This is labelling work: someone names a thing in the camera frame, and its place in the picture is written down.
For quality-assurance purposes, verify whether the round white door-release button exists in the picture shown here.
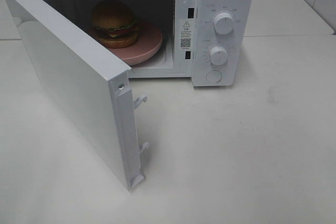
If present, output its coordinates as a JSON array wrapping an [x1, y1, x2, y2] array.
[[206, 70, 222, 83]]

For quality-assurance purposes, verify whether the pink round plate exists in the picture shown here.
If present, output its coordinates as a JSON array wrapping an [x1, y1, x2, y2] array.
[[86, 19, 164, 65]]

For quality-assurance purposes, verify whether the white microwave door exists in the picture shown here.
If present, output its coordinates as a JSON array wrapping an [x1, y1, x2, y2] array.
[[6, 0, 148, 190]]

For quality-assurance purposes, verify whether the burger with lettuce and tomato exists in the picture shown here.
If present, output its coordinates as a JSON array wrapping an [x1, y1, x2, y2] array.
[[91, 0, 139, 49]]

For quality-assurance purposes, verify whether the lower white microwave knob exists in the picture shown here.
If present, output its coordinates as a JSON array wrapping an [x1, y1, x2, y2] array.
[[208, 46, 228, 66]]

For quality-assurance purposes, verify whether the white microwave knob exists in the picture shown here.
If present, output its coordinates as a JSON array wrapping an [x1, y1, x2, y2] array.
[[208, 46, 228, 66], [213, 10, 235, 35]]

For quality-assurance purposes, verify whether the white warning label sticker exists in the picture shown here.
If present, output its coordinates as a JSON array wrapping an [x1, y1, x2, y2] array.
[[178, 18, 195, 50]]

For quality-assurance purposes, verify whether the white microwave oven body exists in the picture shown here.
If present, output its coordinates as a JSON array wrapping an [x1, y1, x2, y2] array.
[[43, 0, 251, 87]]

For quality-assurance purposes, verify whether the upper white microwave knob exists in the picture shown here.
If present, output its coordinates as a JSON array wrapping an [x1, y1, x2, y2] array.
[[213, 10, 235, 35]]

